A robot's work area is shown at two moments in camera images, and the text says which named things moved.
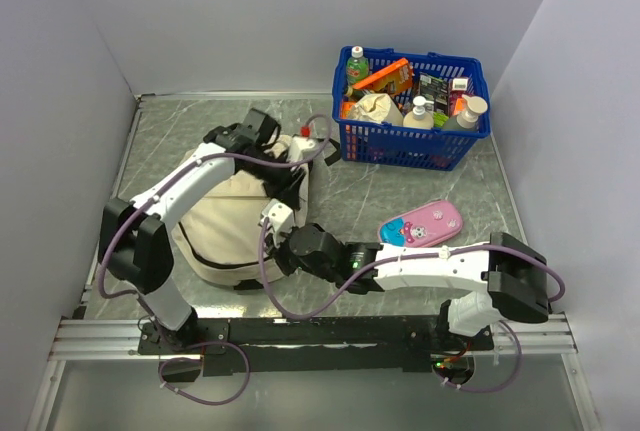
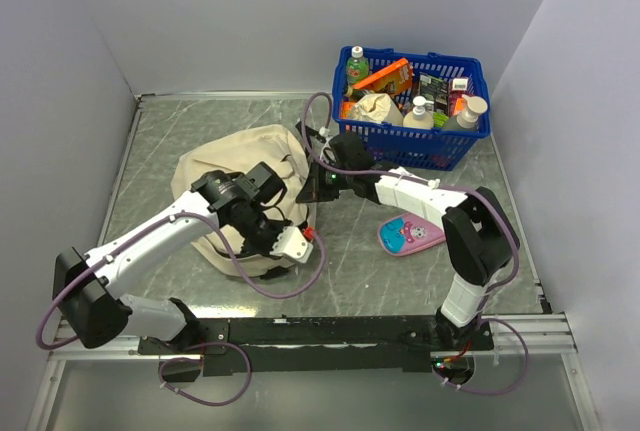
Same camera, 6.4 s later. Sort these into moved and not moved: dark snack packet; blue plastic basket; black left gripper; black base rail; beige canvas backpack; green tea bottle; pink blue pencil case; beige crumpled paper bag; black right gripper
Moved: beige canvas backpack; black left gripper; black right gripper
Not moved: pink blue pencil case; blue plastic basket; beige crumpled paper bag; black base rail; green tea bottle; dark snack packet
